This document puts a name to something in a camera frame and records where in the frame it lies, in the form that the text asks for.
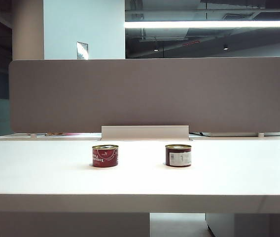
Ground dark red can white label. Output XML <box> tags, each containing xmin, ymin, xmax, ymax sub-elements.
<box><xmin>165</xmin><ymin>144</ymin><xmax>192</xmax><ymax>167</ymax></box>

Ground red tomato paste can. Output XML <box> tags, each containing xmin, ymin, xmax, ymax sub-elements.
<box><xmin>91</xmin><ymin>144</ymin><xmax>119</xmax><ymax>168</ymax></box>

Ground grey fabric desk divider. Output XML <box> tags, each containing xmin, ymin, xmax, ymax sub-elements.
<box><xmin>8</xmin><ymin>57</ymin><xmax>280</xmax><ymax>134</ymax></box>

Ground pink and orange items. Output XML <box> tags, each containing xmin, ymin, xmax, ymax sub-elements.
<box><xmin>44</xmin><ymin>132</ymin><xmax>81</xmax><ymax>137</ymax></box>

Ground long ceiling light strip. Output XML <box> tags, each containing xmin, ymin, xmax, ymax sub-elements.
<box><xmin>124</xmin><ymin>20</ymin><xmax>280</xmax><ymax>29</ymax></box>

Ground framed wall poster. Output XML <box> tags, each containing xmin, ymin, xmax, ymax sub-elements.
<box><xmin>76</xmin><ymin>41</ymin><xmax>89</xmax><ymax>60</ymax></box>

